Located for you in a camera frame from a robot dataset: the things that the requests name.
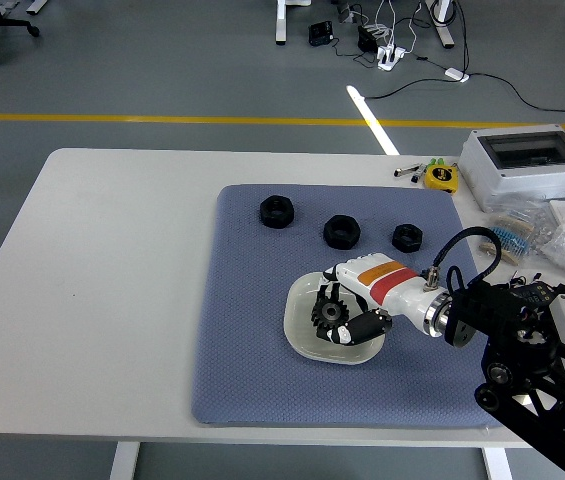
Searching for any white desk leg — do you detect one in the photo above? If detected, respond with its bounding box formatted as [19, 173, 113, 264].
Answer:
[275, 0, 312, 46]
[424, 0, 457, 50]

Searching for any yellow tape measure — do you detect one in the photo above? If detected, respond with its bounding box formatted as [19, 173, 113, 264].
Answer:
[422, 164, 459, 194]

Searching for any black floor cable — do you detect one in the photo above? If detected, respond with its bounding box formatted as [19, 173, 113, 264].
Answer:
[356, 72, 565, 119]

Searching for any grey electrical enclosure box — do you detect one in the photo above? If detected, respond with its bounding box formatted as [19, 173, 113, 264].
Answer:
[459, 124, 565, 214]

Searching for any black gear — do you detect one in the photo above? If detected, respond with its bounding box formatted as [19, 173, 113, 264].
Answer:
[311, 298, 352, 331]

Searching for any black box device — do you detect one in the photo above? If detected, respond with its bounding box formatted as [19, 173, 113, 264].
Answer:
[308, 20, 334, 47]

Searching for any large black hex nut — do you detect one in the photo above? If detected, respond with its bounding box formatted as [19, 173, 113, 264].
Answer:
[323, 214, 362, 251]
[258, 195, 296, 230]

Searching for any white square dish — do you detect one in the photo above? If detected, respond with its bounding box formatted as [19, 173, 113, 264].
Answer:
[282, 271, 388, 368]

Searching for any blue-grey quilted mat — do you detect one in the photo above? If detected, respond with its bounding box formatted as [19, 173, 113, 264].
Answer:
[190, 183, 517, 429]

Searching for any small black hex nut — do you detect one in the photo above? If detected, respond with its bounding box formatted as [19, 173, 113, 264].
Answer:
[391, 223, 424, 254]

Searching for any bag of blue resistors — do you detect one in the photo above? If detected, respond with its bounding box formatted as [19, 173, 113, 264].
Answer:
[476, 209, 538, 266]

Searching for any black power adapter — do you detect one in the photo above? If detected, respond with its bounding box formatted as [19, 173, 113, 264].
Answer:
[357, 24, 380, 53]

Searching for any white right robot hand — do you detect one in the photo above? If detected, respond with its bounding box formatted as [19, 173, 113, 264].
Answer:
[310, 252, 439, 349]

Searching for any white table leg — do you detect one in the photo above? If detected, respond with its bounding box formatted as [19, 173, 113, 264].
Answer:
[481, 446, 513, 480]
[109, 442, 141, 480]

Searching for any white power strip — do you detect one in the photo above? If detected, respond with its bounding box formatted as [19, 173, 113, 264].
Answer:
[376, 44, 407, 71]

